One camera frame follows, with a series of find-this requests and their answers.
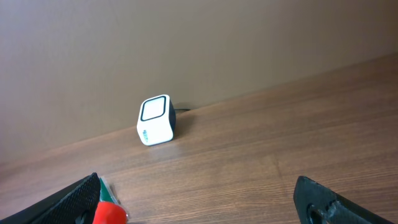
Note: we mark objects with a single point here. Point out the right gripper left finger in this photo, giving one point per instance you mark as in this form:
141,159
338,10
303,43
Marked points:
76,203

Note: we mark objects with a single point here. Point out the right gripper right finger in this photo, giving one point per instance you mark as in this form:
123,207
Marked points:
316,203

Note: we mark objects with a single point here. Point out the green 3M gloves package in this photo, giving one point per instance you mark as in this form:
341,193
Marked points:
106,193

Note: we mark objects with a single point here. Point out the red sauce bottle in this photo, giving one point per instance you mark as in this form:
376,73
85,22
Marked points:
109,213

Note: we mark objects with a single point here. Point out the white barcode scanner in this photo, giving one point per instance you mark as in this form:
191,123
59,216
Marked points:
156,121

